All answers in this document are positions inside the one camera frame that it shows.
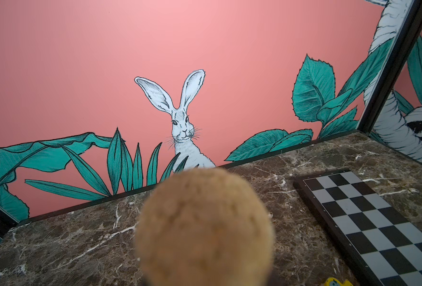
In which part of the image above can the small yellow blue toy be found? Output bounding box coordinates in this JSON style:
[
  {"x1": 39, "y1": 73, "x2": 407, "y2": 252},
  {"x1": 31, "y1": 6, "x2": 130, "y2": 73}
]
[{"x1": 324, "y1": 277, "x2": 353, "y2": 286}]

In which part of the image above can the cork bottle stopper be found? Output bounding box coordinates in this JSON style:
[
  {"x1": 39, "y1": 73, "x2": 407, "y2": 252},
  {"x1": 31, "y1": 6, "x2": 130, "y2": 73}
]
[{"x1": 134, "y1": 168, "x2": 275, "y2": 286}]

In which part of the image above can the black white chessboard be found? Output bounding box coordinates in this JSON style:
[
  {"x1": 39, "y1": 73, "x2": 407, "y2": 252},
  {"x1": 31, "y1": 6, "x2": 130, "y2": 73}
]
[{"x1": 293, "y1": 169, "x2": 422, "y2": 286}]

